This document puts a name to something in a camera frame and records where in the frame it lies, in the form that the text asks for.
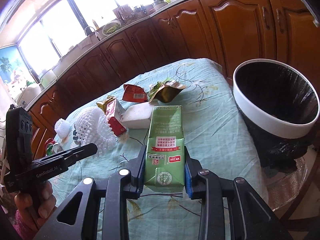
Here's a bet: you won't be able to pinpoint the green milk carton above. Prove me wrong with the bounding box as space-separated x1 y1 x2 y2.
144 105 184 193

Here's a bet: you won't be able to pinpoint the yellow snack packet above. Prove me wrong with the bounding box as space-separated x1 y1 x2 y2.
96 95 116 113

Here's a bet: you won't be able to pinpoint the pink sleeve forearm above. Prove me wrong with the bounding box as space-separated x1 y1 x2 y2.
14 210 37 240

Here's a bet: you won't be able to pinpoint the white trash bin black liner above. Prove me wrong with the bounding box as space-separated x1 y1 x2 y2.
233 59 319 173

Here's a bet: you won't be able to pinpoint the wooden kitchen cabinets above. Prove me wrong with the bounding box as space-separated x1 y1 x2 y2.
28 0 319 158

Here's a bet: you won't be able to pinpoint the left hand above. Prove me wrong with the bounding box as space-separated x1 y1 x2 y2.
14 181 57 232

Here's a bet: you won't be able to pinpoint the crushed drink can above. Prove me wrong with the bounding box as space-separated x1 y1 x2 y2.
44 138 63 156

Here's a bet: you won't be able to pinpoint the small white foam net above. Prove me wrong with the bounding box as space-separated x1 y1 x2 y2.
54 118 71 139

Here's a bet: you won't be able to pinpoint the large white foam net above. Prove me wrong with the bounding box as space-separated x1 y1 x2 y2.
74 106 116 155

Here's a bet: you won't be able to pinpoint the white foam block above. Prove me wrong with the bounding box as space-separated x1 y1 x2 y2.
120 102 154 129

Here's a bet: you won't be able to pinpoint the red white milk carton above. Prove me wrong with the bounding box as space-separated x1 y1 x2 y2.
106 99 126 137

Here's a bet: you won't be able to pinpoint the light green floral tablecloth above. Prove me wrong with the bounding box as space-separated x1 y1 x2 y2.
52 58 268 239

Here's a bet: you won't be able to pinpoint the white rice cooker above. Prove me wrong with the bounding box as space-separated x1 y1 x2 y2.
16 83 41 108

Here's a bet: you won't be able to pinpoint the small red snack packet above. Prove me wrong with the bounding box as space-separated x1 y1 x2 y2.
122 84 148 103

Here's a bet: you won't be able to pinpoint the grey stone countertop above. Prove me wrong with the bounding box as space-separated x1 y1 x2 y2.
24 0 189 111

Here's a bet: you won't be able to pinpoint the tropical beach poster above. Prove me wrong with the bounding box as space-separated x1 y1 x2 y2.
0 46 34 100

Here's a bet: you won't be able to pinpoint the sink faucet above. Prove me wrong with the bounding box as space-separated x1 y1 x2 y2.
84 26 101 41

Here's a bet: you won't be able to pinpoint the green bowl on counter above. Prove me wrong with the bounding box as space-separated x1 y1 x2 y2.
102 20 121 36

